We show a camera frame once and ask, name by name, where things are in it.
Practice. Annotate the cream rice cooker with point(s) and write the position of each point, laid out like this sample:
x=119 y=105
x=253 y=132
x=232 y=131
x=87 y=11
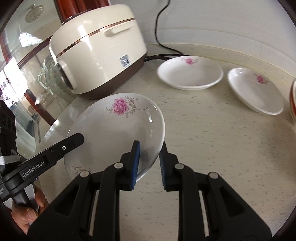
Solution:
x=98 y=51

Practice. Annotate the red rimmed white bowl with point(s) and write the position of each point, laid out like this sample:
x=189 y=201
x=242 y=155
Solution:
x=292 y=100

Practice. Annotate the glass pitcher behind cooker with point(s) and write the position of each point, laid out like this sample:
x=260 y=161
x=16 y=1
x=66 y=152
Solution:
x=50 y=78

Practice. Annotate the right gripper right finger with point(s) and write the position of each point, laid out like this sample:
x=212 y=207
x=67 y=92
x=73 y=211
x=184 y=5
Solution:
x=169 y=172

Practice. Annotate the floral plate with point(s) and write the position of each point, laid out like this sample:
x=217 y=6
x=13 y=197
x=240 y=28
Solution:
x=190 y=73
x=109 y=127
x=256 y=91

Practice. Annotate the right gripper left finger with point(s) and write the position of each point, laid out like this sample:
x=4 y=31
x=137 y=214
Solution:
x=130 y=161

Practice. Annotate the red wooden door frame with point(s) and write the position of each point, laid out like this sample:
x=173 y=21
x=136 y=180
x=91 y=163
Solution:
x=68 y=8

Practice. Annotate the person's left hand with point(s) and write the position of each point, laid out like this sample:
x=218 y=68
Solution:
x=25 y=215

